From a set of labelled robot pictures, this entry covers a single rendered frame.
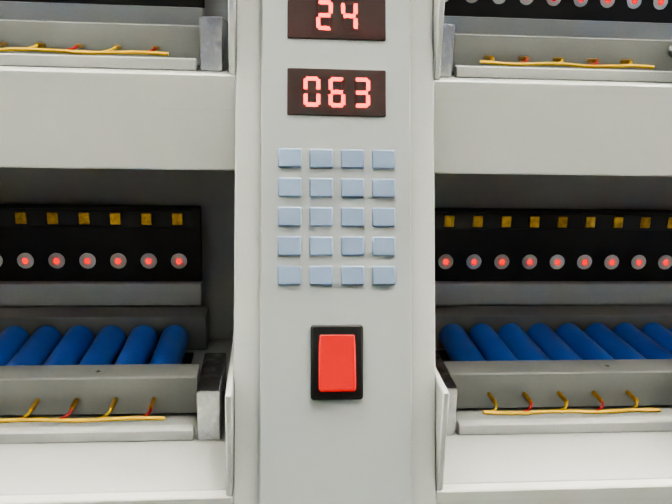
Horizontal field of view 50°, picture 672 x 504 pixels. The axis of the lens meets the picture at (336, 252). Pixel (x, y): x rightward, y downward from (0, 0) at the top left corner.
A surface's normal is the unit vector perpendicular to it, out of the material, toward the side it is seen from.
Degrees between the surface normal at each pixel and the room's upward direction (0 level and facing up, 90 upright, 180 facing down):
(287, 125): 90
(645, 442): 18
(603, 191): 90
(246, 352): 90
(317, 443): 90
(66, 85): 108
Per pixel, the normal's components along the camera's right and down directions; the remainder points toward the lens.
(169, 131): 0.08, 0.26
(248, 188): 0.09, -0.04
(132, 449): 0.03, -0.96
